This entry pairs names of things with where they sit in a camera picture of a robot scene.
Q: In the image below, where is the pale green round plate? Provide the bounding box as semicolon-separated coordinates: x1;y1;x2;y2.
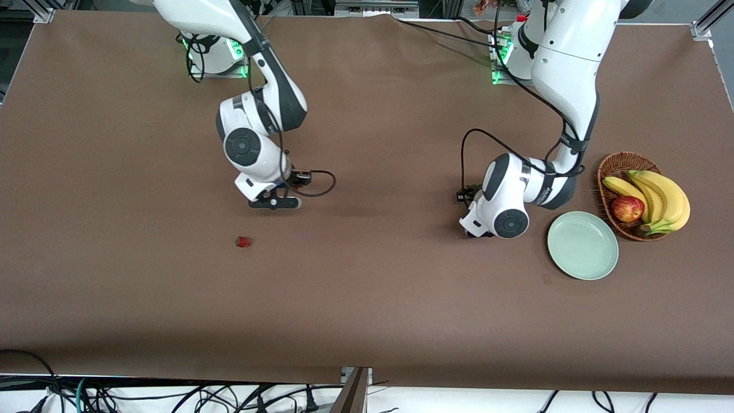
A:
546;211;620;281

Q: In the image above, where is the large table cover sheet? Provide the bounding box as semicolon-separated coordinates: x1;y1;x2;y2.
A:
0;10;734;395

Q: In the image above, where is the silver equipment rack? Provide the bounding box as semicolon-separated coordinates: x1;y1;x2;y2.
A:
334;0;420;18

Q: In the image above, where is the brown wicker basket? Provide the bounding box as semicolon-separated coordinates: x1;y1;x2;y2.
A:
597;151;671;242

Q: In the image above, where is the red yellow apple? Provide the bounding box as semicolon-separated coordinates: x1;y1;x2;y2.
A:
611;196;646;223

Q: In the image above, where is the yellow banana bunch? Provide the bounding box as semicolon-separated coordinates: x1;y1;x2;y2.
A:
602;170;691;236

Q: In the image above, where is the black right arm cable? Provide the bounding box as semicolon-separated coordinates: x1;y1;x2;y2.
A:
175;0;337;198

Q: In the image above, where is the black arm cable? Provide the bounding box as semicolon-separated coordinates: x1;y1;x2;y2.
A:
459;0;587;198
175;0;337;198

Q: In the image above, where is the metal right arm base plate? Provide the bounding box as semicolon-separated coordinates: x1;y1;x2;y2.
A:
188;57;249;79

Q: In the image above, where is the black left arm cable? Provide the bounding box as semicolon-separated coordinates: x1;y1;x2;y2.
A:
459;0;587;198

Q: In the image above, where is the black cable on table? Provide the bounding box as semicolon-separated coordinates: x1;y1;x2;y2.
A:
393;16;505;51
453;15;497;37

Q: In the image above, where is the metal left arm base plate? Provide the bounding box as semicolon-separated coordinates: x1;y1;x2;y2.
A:
490;32;537;87

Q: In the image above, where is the brown table post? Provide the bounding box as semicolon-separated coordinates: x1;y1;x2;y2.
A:
331;367;370;413

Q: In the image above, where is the teal floor cable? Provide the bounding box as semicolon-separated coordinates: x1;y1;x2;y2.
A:
75;377;92;413

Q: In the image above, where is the black floor cable loop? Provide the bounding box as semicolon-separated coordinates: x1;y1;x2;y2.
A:
0;349;65;413

